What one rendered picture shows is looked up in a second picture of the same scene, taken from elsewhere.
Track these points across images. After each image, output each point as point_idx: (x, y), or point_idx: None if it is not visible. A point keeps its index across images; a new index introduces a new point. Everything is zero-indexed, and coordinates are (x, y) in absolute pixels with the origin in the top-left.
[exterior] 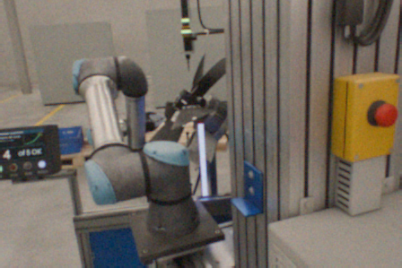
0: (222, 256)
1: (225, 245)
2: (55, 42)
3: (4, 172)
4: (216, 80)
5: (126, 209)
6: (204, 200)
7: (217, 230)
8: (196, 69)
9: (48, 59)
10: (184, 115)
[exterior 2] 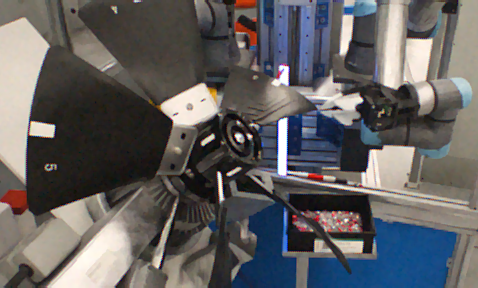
0: (330, 81)
1: (322, 85)
2: None
3: None
4: (142, 74)
5: (401, 191)
6: (288, 171)
7: (336, 55)
8: (130, 91)
9: None
10: (278, 104)
